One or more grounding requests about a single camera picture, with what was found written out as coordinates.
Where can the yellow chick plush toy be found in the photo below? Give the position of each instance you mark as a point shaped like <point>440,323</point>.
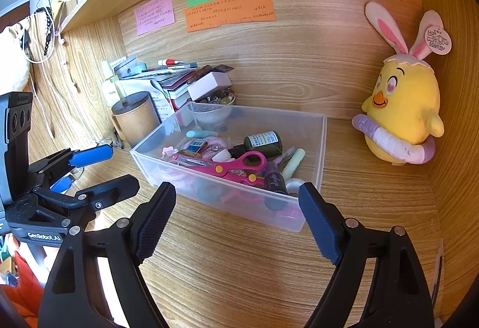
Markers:
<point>404,107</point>

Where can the metal binder clips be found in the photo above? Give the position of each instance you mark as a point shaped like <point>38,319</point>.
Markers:
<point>112,144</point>

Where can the grey tape roll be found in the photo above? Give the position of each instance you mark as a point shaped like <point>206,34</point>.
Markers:
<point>129,66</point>

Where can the clear plastic storage box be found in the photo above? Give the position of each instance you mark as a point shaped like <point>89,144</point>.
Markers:
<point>254,116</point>

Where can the pink scissors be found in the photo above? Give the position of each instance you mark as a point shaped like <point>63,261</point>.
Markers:
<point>224,167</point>

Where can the white printed paper packet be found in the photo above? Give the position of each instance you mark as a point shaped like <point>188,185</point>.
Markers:
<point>162,101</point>

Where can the small teal capsule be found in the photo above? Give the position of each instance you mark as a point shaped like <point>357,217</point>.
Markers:
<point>196,133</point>

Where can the white cardboard box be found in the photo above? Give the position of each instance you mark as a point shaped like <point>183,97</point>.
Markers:
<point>209,85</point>

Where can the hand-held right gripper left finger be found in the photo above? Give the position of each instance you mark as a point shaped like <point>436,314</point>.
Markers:
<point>155,227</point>

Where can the cluster of small beads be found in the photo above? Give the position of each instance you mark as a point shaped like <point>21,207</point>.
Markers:
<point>220,99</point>

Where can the small printed packet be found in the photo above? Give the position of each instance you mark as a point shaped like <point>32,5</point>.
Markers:
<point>196,145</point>

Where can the stack of books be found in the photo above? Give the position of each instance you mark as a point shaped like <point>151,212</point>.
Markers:
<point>179,88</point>

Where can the orange paper note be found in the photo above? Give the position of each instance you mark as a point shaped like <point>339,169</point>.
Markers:
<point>228,13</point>

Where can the white plastic bottle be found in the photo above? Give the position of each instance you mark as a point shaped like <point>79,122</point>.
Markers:
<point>110,88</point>

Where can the black cylindrical bottle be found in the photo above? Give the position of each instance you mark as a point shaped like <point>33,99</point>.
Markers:
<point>275,186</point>

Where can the orange cloth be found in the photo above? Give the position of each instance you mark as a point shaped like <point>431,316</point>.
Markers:
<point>26,275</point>

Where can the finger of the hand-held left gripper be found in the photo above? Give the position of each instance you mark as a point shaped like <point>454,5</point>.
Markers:
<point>93,155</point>
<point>116,187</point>

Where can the brown lidded mug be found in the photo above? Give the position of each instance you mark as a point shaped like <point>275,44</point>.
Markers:
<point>136,118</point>

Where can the dark bottle with white label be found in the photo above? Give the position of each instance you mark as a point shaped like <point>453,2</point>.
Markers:
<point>262,141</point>

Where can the white tote bag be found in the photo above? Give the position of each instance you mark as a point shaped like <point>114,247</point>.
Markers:
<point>13,58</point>

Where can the glass bowl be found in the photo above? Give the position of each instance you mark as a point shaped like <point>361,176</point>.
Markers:
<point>211,114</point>

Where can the red and white marker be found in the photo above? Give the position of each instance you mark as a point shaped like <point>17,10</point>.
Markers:
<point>170,62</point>

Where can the pink paper note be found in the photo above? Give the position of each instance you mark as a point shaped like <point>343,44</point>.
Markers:
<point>154,13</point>

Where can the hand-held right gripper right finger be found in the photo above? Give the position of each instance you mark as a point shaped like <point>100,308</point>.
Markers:
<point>318,223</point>

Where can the pale green tube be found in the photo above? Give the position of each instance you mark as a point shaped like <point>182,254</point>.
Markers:
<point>293,163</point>

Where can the pink mesh pouch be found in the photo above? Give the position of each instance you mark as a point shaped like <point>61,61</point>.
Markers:
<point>219,143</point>

